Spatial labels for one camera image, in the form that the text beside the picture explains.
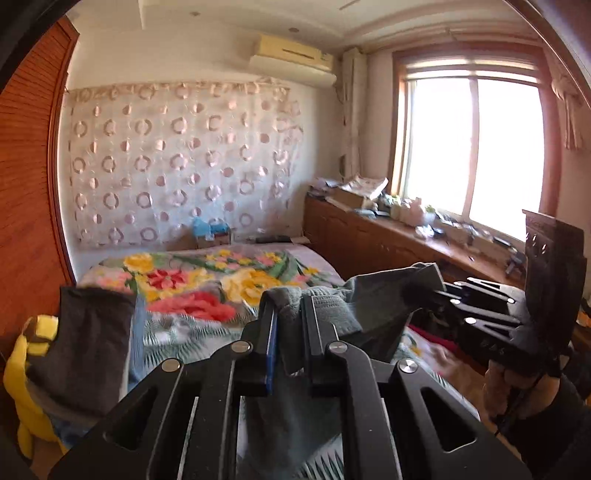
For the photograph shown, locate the grey-blue shorts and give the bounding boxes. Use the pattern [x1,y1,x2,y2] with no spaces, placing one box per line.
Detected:
[238,263,444,479]

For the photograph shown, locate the person's right hand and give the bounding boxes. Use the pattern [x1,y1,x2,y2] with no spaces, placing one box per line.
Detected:
[483,361,560,420]

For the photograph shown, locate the palm leaf print bedsheet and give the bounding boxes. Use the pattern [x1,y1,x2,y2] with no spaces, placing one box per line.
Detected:
[143,312,478,479]

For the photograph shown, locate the folded black garment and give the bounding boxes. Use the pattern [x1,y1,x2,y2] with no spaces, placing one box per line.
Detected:
[26,287,136,420]

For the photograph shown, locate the folded blue jeans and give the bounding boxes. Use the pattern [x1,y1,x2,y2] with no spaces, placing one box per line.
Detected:
[48,294,147,448]

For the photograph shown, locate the white bottles on counter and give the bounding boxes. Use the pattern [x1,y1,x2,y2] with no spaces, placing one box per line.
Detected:
[391,198,424,228]

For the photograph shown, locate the floral blanket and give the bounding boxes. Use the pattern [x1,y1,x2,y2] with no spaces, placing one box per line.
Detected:
[77,243,344,324]

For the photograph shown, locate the yellow plush toy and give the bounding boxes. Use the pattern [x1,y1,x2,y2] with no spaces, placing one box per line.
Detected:
[3,315,67,459]

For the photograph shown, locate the wooden side cabinet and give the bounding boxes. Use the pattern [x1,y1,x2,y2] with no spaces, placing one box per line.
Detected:
[304,197,524,288]

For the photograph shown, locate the cardboard box with papers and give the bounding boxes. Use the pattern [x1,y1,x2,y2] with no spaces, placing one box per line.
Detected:
[329,175,389,209]

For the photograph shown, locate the blue toy on box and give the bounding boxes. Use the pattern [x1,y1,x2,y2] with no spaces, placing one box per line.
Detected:
[192,217,232,249]

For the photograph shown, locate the circle pattern sheer curtain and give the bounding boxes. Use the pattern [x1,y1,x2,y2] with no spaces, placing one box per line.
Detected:
[65,82,304,248]

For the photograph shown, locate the window with wooden frame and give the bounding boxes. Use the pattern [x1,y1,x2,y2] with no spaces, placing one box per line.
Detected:
[390,41,561,242]

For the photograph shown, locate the wall air conditioner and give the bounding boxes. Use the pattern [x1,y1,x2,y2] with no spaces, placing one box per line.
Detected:
[249,34,337,88]

